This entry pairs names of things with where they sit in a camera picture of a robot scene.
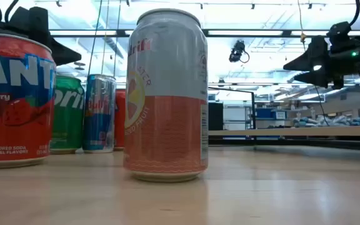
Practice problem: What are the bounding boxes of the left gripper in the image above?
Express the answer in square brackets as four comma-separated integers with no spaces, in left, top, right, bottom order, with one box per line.
[0,6,83,67]

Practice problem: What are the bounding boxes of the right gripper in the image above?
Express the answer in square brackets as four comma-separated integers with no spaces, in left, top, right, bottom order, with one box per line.
[282,34,360,91]

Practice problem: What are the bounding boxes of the red Fanta strawberry can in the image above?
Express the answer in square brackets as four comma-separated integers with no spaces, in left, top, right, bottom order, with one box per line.
[0,33,57,170]

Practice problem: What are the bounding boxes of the green Sprite can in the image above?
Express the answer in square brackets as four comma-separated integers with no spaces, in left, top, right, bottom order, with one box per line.
[50,74,86,155]

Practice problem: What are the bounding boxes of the blue silver Red Bull can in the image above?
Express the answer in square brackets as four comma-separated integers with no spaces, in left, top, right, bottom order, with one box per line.
[82,74,118,154]

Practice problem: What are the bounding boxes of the red Coca-Cola can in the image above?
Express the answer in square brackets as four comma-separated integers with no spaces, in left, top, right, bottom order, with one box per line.
[114,89,127,152]

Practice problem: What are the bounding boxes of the grey and peach Spindrift can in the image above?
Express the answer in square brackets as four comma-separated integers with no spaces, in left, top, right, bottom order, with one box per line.
[122,7,209,183]

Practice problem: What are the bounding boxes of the pile of bagged items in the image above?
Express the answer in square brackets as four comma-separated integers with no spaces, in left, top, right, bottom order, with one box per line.
[293,114,360,128]

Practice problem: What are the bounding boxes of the blue storage bin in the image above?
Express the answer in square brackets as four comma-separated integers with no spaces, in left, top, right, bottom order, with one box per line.
[254,107,288,121]

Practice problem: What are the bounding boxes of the black cabinet box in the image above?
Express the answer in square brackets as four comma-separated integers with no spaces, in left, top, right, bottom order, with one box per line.
[207,101,224,131]

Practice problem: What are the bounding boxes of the hanging yellow cable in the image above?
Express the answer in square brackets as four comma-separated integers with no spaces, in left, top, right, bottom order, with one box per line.
[297,0,330,128]

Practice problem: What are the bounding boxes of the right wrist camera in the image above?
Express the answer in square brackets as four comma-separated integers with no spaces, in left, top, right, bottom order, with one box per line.
[326,21,360,53]

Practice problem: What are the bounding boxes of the black overhead frame bar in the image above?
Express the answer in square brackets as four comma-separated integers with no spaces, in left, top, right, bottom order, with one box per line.
[48,28,360,39]

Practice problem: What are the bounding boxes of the black overhead camera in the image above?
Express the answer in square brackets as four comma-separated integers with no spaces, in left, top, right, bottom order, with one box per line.
[228,39,251,64]

